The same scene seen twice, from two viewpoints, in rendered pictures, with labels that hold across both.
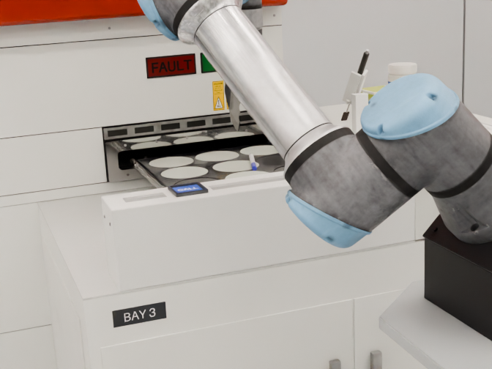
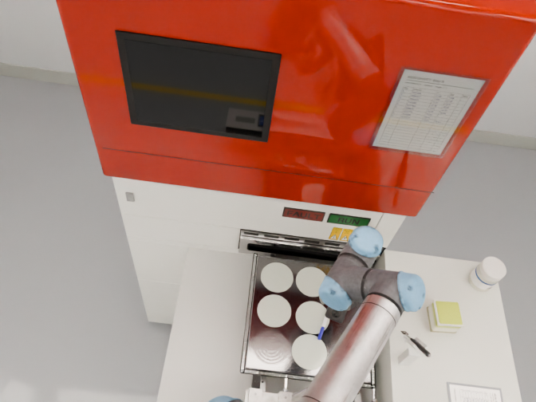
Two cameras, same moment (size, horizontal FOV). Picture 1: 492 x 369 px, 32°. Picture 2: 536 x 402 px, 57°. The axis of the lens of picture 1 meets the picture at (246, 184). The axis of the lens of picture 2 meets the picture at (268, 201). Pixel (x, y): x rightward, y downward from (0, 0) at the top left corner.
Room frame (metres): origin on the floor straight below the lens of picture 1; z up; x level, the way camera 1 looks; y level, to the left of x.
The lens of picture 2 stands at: (1.21, 0.06, 2.26)
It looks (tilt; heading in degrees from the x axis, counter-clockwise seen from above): 55 degrees down; 15
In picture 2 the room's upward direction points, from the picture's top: 11 degrees clockwise
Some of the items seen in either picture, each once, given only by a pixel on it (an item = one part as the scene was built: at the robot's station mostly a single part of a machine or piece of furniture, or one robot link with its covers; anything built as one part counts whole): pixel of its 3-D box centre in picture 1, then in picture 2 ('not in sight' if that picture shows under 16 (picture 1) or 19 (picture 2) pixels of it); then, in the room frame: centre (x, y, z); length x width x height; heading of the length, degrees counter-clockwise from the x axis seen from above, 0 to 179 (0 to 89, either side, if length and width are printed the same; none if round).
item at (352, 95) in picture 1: (356, 101); (411, 347); (1.80, -0.24, 1.03); 0.06 x 0.04 x 0.13; 19
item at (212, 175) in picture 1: (232, 167); (310, 315); (1.82, 0.03, 0.90); 0.34 x 0.34 x 0.01; 19
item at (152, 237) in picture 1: (263, 219); not in sight; (1.46, -0.03, 0.89); 0.55 x 0.09 x 0.14; 109
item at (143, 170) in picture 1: (151, 179); (249, 309); (1.76, 0.20, 0.90); 0.37 x 0.01 x 0.01; 19
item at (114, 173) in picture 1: (198, 150); (308, 252); (2.01, 0.11, 0.89); 0.44 x 0.02 x 0.10; 109
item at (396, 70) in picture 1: (402, 83); (486, 274); (2.12, -0.40, 1.01); 0.07 x 0.07 x 0.10
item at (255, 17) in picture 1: (243, 20); not in sight; (1.85, -0.01, 1.21); 0.08 x 0.08 x 0.05
